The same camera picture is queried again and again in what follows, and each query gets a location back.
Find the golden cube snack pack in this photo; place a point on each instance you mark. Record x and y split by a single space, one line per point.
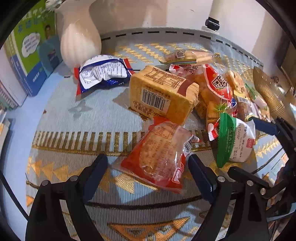
215 85

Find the pale green snack packet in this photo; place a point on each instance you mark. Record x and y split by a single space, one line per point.
256 98

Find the tan cracker pack with barcode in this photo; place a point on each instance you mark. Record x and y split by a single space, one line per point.
161 92

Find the breadstick packet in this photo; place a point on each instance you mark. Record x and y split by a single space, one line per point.
192 56

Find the green cover book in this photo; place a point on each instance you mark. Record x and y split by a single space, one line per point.
30 46

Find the white ribbed vase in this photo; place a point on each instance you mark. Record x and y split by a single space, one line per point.
76 39

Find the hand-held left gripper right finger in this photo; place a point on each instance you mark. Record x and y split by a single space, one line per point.
201 180

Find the brown snack packet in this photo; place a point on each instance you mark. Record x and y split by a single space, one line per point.
242 106

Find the red cracker packet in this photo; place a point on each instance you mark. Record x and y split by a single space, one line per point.
157 153

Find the stack of white books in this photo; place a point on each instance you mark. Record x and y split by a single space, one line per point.
9 97

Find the white pole with black collar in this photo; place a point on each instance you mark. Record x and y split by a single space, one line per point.
218 9

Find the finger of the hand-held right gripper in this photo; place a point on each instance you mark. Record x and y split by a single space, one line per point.
238 172
263 126

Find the dark wooden cabinet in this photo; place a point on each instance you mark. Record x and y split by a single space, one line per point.
288 58

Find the artificial flower bouquet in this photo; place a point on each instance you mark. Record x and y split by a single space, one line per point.
52 4

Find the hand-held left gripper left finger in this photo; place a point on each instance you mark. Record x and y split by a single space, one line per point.
96 178

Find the blue patterned tablecloth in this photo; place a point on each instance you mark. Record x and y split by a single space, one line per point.
97 115

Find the gold ribbed bowl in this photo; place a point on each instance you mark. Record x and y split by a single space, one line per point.
268 90

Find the clear nut nougat packet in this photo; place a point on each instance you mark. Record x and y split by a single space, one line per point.
235 81

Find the blue white red snack packet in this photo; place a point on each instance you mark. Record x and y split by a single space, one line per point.
104 71

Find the green white snack packet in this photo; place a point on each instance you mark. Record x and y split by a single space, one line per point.
235 139

